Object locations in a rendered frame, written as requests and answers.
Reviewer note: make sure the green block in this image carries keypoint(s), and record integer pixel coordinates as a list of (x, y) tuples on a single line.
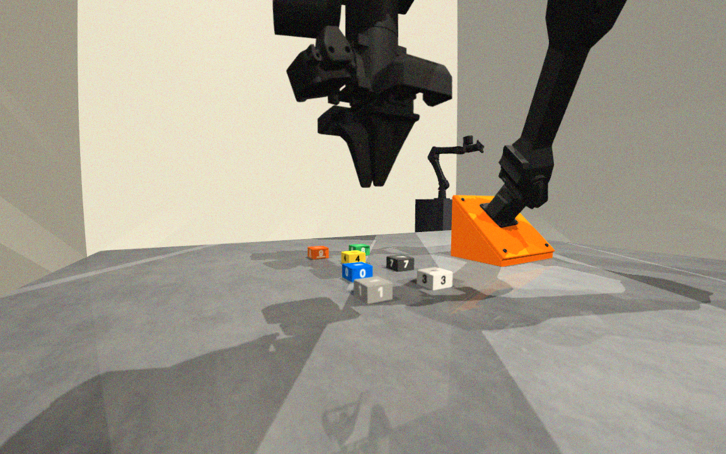
[(360, 247)]

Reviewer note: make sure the blue block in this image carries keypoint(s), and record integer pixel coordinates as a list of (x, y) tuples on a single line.
[(356, 270)]

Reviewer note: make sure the yellow block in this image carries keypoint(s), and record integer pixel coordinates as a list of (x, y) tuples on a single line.
[(353, 256)]

